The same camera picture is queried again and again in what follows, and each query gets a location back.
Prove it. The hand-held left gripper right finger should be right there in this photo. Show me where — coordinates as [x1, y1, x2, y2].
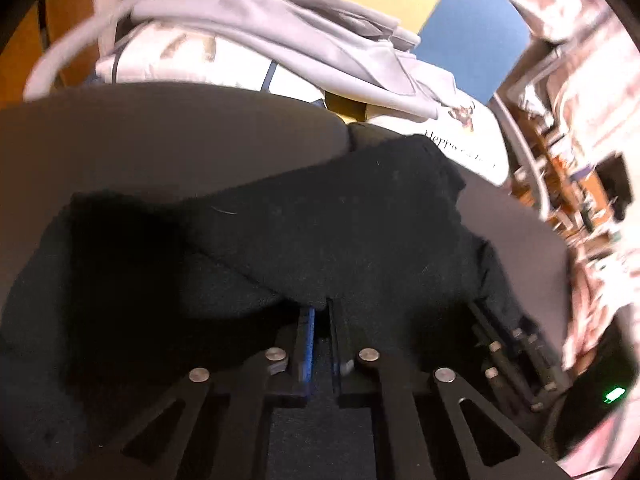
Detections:
[327, 299, 568, 480]

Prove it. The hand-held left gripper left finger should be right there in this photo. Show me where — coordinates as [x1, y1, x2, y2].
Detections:
[65, 307, 317, 480]

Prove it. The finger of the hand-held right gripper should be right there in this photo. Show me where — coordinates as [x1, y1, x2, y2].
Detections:
[470, 305, 548, 413]
[470, 300, 571, 396]

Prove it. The black sweater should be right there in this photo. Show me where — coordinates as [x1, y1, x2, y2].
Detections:
[0, 135, 546, 480]

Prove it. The wooden side table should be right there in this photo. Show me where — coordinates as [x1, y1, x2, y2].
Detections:
[515, 105, 631, 241]

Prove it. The black monitor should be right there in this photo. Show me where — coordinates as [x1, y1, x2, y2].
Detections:
[597, 152, 633, 221]

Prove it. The pink patterned hanging sheet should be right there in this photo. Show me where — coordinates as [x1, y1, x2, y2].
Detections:
[545, 25, 640, 211]

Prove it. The white printed shirt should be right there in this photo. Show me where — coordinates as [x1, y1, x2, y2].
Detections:
[95, 25, 511, 186]

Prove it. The grey hooded garment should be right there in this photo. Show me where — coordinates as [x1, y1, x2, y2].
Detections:
[127, 0, 458, 121]

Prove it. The wooden wardrobe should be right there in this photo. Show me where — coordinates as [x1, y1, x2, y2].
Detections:
[0, 0, 101, 106]

